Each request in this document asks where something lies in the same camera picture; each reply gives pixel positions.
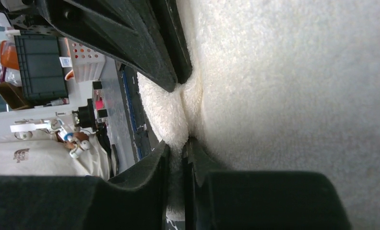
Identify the white perforated basket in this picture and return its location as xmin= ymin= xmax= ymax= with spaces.
xmin=65 ymin=38 xmax=106 ymax=83

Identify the orange container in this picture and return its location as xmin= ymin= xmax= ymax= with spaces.
xmin=0 ymin=40 xmax=20 ymax=70

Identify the person in white shirt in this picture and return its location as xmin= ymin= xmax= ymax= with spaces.
xmin=0 ymin=130 xmax=112 ymax=180

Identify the brown cardboard box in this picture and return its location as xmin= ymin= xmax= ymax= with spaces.
xmin=0 ymin=82 xmax=32 ymax=111

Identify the white towel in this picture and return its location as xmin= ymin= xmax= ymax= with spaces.
xmin=138 ymin=0 xmax=380 ymax=230

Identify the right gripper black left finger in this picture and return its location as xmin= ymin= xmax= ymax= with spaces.
xmin=0 ymin=138 xmax=351 ymax=230

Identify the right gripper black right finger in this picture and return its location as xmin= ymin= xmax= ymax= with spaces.
xmin=35 ymin=0 xmax=192 ymax=92

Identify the dark green storage crate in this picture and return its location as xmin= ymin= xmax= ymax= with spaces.
xmin=14 ymin=34 xmax=69 ymax=105

